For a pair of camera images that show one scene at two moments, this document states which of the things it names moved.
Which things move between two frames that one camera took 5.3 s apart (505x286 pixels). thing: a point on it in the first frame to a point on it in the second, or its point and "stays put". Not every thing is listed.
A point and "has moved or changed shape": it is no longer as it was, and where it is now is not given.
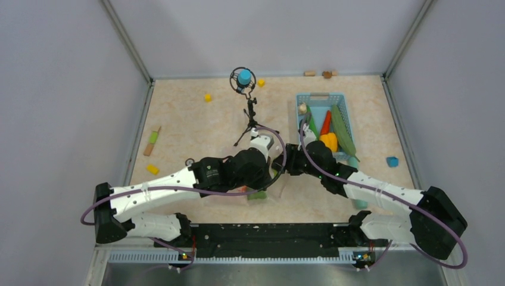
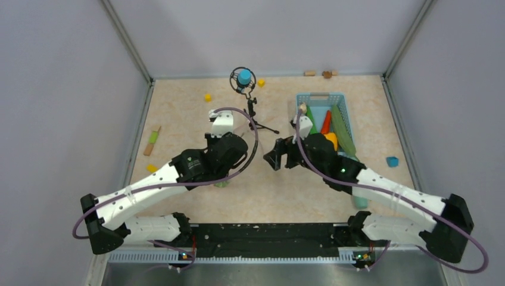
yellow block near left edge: [152, 169] stays put
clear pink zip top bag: [274, 192] has moved or changed shape
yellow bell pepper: [330, 140] stays put
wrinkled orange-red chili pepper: [325, 128] stays put
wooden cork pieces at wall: [327, 74] stays put
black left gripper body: [258, 180] to [211, 141]
